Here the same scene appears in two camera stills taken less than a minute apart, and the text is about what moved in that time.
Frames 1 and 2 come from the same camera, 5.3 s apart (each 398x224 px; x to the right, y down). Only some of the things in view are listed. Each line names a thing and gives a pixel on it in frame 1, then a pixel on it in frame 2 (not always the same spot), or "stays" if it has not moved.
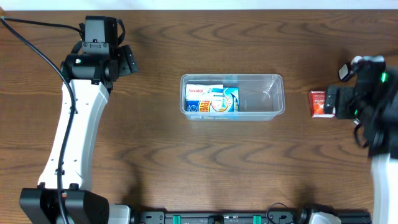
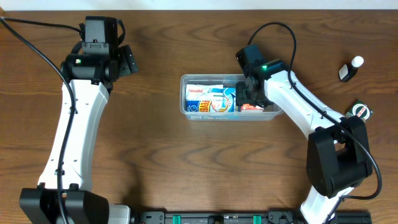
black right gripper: x=348 y=96 → x=242 y=96
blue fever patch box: x=228 y=102 stays
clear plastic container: x=232 y=97 stays
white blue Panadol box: x=198 y=92 stays
